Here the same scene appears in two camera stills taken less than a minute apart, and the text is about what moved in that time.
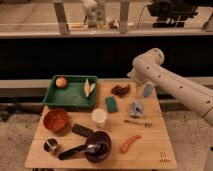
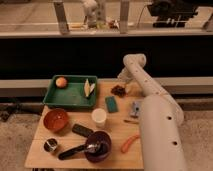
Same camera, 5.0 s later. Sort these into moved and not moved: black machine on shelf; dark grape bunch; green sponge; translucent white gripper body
Moved: translucent white gripper body
Not moved: green sponge; dark grape bunch; black machine on shelf
